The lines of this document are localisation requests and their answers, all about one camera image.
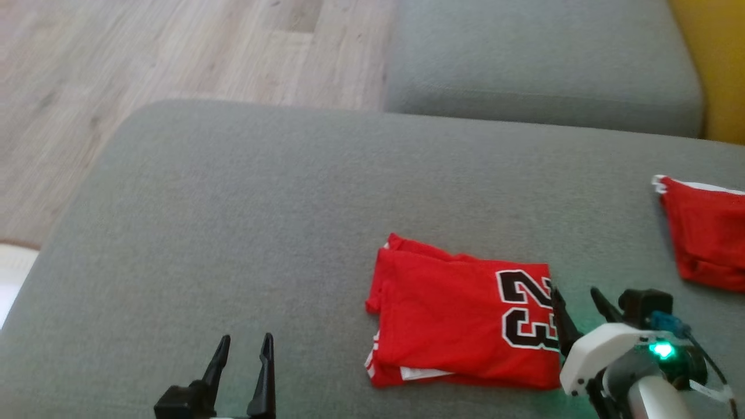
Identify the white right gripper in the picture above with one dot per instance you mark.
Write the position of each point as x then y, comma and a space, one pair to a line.
599, 355

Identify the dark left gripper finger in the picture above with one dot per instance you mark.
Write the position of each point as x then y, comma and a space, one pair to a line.
218, 366
266, 378

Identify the red jersey number 23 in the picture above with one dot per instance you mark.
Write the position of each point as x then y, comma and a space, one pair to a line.
436, 314

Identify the red shorts with white band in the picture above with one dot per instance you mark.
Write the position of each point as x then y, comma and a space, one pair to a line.
710, 233

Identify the large grey sofa seat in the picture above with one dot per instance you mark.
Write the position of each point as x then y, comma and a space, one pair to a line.
233, 203

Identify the grey sofa cushion with seam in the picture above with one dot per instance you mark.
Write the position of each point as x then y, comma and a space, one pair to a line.
541, 58

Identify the yellow upholstered panel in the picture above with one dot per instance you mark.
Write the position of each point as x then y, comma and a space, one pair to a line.
716, 58

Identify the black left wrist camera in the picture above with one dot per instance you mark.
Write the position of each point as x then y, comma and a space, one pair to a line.
180, 404

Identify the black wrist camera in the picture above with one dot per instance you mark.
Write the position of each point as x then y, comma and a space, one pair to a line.
180, 404
643, 302

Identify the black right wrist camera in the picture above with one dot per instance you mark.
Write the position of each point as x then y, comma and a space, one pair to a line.
643, 302

